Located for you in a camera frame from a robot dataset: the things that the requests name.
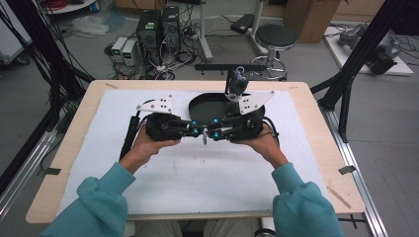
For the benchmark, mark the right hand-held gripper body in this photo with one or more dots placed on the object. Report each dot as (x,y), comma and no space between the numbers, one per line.
(245,126)

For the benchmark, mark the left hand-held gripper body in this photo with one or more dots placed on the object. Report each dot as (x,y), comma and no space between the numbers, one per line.
(163,126)

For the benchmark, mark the silver metal carabiner clip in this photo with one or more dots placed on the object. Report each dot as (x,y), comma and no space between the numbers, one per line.
(205,136)

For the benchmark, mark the black oval tray hook stand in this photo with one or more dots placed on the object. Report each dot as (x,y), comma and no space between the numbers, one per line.
(207,108)

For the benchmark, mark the person's right hand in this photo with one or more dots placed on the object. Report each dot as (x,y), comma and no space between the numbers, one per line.
(267,148)

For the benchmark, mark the person's left hand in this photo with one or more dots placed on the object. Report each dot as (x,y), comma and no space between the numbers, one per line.
(145,151)

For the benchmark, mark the white foam mat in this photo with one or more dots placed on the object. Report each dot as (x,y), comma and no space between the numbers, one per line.
(197,177)

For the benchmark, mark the grey bench power supply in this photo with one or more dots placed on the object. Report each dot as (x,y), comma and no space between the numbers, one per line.
(129,52)
(118,47)

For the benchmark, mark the white desk leg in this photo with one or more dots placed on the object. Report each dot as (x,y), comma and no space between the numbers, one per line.
(257,26)
(204,33)

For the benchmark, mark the person's right leg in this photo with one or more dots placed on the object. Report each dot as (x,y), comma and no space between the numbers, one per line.
(227,228)

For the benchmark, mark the person's leg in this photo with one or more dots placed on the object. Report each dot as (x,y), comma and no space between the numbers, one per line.
(158,229)
(227,228)

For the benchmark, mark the black computer tower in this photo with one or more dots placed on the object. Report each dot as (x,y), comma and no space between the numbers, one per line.
(149,33)
(170,28)

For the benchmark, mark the black round stool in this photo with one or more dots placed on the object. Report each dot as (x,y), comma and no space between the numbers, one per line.
(276,37)

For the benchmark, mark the white cylinder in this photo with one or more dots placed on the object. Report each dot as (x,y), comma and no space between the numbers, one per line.
(266,223)

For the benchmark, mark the flat black box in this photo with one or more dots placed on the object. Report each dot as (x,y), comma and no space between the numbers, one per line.
(242,23)

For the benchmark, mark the person's left leg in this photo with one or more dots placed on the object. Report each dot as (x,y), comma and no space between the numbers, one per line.
(158,229)

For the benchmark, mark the black tape piece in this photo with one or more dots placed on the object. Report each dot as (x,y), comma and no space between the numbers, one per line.
(347,170)
(52,171)

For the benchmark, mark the thin wooden stick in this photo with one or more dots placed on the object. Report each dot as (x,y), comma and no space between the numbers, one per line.
(339,197)

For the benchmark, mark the brown cardboard box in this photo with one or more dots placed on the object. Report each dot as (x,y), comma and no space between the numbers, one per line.
(311,19)

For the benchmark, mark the clear plastic bag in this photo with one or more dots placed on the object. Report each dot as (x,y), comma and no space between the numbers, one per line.
(89,24)

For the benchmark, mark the white board with grey device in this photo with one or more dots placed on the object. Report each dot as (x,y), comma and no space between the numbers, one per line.
(365,52)

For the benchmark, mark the aluminium rail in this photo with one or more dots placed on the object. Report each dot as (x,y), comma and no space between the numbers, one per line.
(355,174)
(23,174)

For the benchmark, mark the black metal frame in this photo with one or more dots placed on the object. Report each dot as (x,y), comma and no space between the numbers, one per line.
(359,56)
(39,49)

